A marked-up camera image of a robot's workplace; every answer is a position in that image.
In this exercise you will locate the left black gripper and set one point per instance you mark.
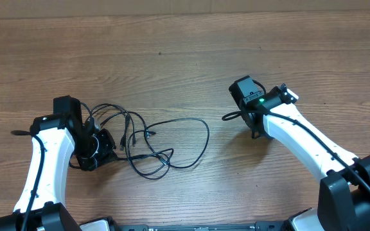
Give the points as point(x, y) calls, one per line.
point(106, 155)

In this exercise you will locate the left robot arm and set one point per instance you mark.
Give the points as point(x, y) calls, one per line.
point(55, 139)

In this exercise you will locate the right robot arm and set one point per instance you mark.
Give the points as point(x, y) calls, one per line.
point(344, 178)

